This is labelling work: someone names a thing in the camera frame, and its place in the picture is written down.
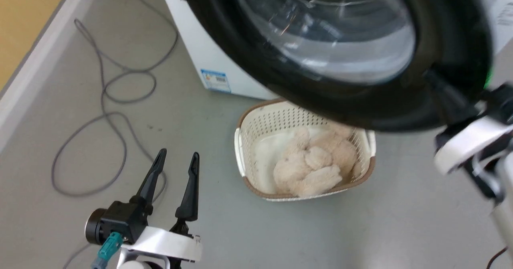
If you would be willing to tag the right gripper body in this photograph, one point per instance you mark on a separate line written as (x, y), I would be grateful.
(473, 140)

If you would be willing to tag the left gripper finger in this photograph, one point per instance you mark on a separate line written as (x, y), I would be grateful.
(191, 193)
(151, 181)

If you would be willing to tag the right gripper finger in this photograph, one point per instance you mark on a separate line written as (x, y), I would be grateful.
(449, 96)

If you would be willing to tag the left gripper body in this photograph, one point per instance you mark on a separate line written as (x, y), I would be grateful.
(124, 219)

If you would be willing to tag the black washing machine door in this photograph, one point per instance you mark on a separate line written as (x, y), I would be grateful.
(240, 40)

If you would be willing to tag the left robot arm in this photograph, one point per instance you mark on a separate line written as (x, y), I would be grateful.
(136, 265)

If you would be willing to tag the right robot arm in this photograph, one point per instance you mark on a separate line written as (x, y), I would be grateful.
(505, 221)

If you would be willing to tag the white washing machine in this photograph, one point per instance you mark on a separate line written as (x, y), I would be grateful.
(192, 40)

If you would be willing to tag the white cloth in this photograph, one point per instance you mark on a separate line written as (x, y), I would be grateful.
(266, 156)

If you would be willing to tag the white perforated laundry basket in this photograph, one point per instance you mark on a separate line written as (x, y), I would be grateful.
(260, 124)

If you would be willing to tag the blue energy label sticker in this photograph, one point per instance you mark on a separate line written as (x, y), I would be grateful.
(215, 80)

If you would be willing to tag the beige plush teddy toy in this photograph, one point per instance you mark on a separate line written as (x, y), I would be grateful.
(316, 172)

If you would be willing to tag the white baseboard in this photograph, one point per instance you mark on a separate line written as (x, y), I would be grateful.
(40, 60)

